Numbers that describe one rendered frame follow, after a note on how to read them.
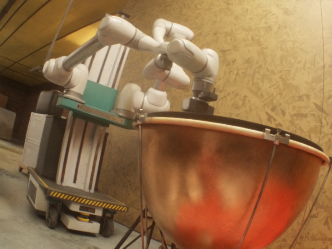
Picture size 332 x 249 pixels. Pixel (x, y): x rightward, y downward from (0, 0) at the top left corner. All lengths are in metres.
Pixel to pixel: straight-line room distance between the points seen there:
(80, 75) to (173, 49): 1.05
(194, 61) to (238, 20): 1.53
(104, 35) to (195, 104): 0.65
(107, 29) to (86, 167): 1.21
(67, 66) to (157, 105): 0.81
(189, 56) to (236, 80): 1.24
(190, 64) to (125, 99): 1.13
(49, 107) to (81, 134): 1.90
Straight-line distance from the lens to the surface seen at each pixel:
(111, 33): 1.57
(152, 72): 1.76
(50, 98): 4.19
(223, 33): 2.65
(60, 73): 1.93
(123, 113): 2.22
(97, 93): 2.29
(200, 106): 1.25
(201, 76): 1.27
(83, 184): 2.38
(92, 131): 2.36
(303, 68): 2.17
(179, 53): 1.14
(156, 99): 2.26
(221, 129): 0.68
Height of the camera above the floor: 0.65
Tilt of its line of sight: 8 degrees up
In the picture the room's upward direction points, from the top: 13 degrees clockwise
